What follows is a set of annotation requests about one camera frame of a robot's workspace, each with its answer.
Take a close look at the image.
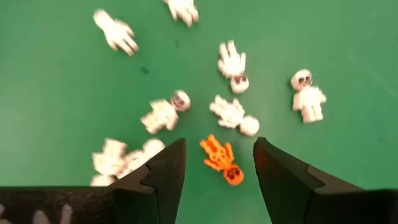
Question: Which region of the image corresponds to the orange foam skeleton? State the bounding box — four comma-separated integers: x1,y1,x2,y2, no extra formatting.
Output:
199,133,245,187

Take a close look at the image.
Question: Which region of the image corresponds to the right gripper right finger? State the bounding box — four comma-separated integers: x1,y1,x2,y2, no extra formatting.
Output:
253,136,364,224

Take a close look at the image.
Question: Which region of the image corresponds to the green table mat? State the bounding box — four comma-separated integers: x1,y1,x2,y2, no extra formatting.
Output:
0,0,398,224

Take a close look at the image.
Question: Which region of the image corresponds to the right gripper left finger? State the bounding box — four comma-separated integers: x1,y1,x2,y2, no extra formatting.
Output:
108,138,187,224

